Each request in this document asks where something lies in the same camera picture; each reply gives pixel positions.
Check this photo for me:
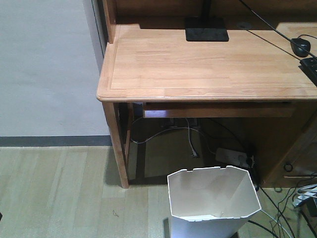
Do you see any wooden keyboard tray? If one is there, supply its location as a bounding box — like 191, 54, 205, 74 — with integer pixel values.
143, 102, 296, 118

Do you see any wooden desk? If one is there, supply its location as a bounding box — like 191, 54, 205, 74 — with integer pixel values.
97, 0, 317, 188

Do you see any white cable on floor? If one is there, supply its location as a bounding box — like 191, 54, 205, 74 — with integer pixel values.
260, 209, 293, 238

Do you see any black keyboard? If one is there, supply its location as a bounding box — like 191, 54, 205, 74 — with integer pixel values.
300, 58, 317, 86

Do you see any white power strip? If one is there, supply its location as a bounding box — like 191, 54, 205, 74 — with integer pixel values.
215, 148, 255, 168

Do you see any black cable on floor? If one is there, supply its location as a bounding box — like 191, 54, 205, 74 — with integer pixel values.
247, 183, 317, 238

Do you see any black cable on desk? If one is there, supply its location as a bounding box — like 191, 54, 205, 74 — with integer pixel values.
238, 0, 317, 60

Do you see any white cable under desk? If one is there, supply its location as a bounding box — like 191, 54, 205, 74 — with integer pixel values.
130, 117, 218, 159

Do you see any black computer mouse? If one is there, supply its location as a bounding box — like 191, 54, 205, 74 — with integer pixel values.
291, 38, 311, 58

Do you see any white plastic trash bin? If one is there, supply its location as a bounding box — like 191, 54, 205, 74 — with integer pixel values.
167, 166, 262, 238

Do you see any black monitor stand base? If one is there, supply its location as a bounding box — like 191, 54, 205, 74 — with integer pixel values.
185, 0, 230, 42

